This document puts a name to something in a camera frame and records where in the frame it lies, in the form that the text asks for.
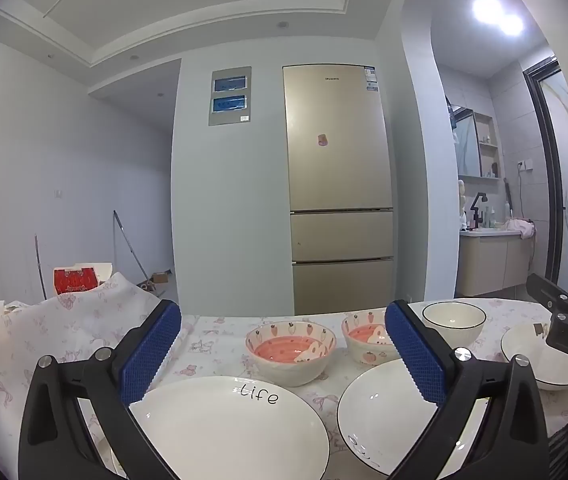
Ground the white Life plate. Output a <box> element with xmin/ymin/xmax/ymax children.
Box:
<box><xmin>130</xmin><ymin>376</ymin><xmax>329</xmax><ymax>480</ymax></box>

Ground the pink strawberry bunny bowl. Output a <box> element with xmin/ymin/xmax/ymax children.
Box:
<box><xmin>341</xmin><ymin>308</ymin><xmax>400</xmax><ymax>366</ymax></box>

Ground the black sliding door frame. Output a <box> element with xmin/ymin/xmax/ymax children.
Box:
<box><xmin>522</xmin><ymin>56</ymin><xmax>564</xmax><ymax>284</ymax></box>

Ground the black faucet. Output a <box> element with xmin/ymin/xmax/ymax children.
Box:
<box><xmin>470</xmin><ymin>192</ymin><xmax>488</xmax><ymax>230</ymax></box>

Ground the white cartoon cat plate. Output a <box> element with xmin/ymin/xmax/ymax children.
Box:
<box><xmin>500</xmin><ymin>322</ymin><xmax>568</xmax><ymax>391</ymax></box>

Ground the white bowl black rim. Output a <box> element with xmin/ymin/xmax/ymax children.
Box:
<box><xmin>421</xmin><ymin>301</ymin><xmax>486</xmax><ymax>348</ymax></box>

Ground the wall electrical panel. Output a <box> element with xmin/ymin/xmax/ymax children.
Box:
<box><xmin>208</xmin><ymin>66</ymin><xmax>251</xmax><ymax>126</ymax></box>

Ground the beige bathroom vanity cabinet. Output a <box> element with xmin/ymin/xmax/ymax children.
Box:
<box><xmin>456</xmin><ymin>229</ymin><xmax>534</xmax><ymax>297</ymax></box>

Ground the bathroom mirror cabinet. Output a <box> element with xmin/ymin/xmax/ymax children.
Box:
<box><xmin>448</xmin><ymin>105</ymin><xmax>502</xmax><ymax>180</ymax></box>

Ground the gold three-door refrigerator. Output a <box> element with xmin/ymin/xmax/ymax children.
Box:
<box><xmin>283</xmin><ymin>64</ymin><xmax>395</xmax><ymax>315</ymax></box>

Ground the red white cardboard box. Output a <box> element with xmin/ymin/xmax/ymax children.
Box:
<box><xmin>53</xmin><ymin>262</ymin><xmax>113</xmax><ymax>295</ymax></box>

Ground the metal pole leaning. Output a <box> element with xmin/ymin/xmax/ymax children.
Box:
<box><xmin>113</xmin><ymin>209</ymin><xmax>155</xmax><ymax>292</ymax></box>

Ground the white plate black rim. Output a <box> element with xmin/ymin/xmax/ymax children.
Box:
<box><xmin>336</xmin><ymin>357</ymin><xmax>490</xmax><ymax>476</ymax></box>

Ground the pink cloth on vanity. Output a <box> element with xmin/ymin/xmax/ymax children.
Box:
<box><xmin>505</xmin><ymin>218</ymin><xmax>536</xmax><ymax>240</ymax></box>

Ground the small cardboard box floor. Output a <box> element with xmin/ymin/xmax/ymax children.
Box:
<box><xmin>150</xmin><ymin>270</ymin><xmax>171</xmax><ymax>284</ymax></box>

